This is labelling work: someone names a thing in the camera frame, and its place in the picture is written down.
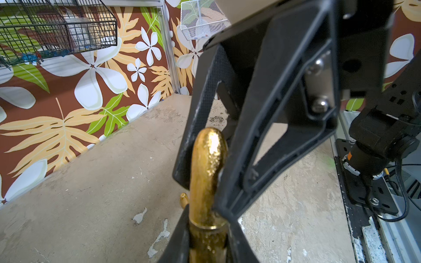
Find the white mesh basket right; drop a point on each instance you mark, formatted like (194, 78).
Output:
(202, 19)

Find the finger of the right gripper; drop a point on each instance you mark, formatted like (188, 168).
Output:
(290, 106)
(215, 75)

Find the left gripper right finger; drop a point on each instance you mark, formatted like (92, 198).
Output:
(239, 250)

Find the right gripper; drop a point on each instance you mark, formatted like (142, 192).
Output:
(363, 32)

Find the black wire basket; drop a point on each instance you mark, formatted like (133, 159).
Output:
(32, 31)

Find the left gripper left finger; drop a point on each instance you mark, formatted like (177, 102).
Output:
(177, 250)

